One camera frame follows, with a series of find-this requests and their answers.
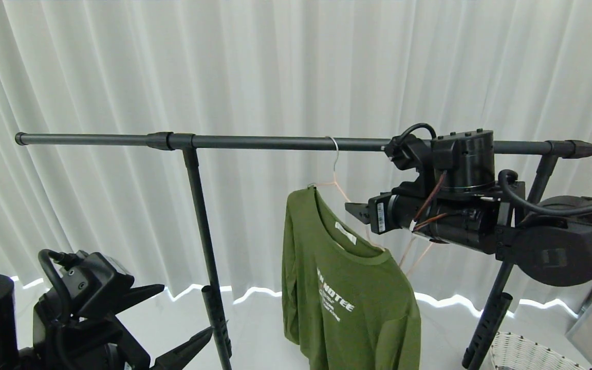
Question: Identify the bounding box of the white laundry basket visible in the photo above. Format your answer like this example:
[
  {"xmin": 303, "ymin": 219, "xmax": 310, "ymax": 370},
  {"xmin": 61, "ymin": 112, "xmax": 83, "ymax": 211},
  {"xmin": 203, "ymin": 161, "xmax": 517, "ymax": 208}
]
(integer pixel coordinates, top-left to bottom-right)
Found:
[{"xmin": 489, "ymin": 331, "xmax": 592, "ymax": 370}]

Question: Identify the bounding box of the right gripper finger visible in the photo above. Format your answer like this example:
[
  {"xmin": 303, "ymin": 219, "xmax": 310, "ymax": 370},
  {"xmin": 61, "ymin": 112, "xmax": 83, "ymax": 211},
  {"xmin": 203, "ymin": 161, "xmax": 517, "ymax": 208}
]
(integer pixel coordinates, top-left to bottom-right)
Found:
[{"xmin": 345, "ymin": 202, "xmax": 379, "ymax": 225}]

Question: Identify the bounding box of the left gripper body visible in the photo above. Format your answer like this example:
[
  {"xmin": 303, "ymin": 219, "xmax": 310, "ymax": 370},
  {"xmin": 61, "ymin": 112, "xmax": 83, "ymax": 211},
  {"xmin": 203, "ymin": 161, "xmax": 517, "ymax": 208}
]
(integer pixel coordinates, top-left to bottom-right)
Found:
[{"xmin": 34, "ymin": 307, "xmax": 153, "ymax": 370}]

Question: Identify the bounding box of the black clothes rack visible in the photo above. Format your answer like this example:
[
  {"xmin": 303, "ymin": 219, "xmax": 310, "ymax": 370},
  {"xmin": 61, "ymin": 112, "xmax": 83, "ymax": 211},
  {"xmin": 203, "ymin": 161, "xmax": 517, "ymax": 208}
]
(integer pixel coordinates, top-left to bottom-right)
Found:
[{"xmin": 15, "ymin": 131, "xmax": 592, "ymax": 370}]

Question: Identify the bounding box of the black cable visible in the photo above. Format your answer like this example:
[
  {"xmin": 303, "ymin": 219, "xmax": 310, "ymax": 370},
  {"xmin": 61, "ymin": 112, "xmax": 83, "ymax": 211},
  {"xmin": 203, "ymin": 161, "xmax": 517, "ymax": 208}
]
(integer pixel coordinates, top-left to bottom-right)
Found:
[
  {"xmin": 395, "ymin": 122, "xmax": 592, "ymax": 216},
  {"xmin": 38, "ymin": 249, "xmax": 78, "ymax": 309}
]

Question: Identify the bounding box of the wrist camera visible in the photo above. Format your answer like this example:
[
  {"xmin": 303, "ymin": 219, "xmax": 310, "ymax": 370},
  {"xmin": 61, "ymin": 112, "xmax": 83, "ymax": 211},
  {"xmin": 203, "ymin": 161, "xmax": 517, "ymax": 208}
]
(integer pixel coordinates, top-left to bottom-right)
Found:
[
  {"xmin": 383, "ymin": 135, "xmax": 438, "ymax": 198},
  {"xmin": 34, "ymin": 250, "xmax": 136, "ymax": 319}
]

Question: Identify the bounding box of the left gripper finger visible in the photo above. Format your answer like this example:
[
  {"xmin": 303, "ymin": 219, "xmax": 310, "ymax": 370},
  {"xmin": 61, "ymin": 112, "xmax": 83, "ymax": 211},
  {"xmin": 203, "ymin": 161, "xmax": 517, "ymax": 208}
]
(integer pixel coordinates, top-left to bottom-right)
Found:
[
  {"xmin": 114, "ymin": 284, "xmax": 165, "ymax": 315},
  {"xmin": 151, "ymin": 326, "xmax": 214, "ymax": 370}
]

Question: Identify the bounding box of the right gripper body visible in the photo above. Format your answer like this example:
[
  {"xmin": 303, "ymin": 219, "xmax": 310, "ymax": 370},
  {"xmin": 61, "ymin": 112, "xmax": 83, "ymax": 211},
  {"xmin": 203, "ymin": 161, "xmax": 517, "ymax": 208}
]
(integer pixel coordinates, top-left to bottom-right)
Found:
[{"xmin": 368, "ymin": 193, "xmax": 500, "ymax": 252}]

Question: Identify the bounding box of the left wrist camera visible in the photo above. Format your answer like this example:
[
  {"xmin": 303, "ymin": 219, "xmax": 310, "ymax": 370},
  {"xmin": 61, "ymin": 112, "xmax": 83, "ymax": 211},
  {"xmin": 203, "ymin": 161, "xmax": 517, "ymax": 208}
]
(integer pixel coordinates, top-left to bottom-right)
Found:
[{"xmin": 34, "ymin": 250, "xmax": 136, "ymax": 319}]

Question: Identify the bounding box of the pink clothes hanger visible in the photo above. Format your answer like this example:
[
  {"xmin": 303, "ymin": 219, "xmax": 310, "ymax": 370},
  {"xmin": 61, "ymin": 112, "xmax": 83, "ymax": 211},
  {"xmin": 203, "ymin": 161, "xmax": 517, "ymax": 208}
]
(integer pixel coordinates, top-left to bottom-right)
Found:
[
  {"xmin": 398, "ymin": 234, "xmax": 435, "ymax": 278},
  {"xmin": 308, "ymin": 136, "xmax": 386, "ymax": 252}
]

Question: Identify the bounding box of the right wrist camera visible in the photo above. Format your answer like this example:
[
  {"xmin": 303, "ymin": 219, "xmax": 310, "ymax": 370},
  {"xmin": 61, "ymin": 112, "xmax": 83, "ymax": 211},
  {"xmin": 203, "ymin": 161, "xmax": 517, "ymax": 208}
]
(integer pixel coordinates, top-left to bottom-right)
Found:
[{"xmin": 383, "ymin": 135, "xmax": 438, "ymax": 198}]

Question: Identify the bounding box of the green long-sleeved shirt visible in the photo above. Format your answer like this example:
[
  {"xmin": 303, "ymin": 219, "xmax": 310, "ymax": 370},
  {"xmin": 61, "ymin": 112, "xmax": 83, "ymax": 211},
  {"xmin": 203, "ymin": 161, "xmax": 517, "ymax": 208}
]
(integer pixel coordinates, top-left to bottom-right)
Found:
[{"xmin": 282, "ymin": 186, "xmax": 422, "ymax": 370}]

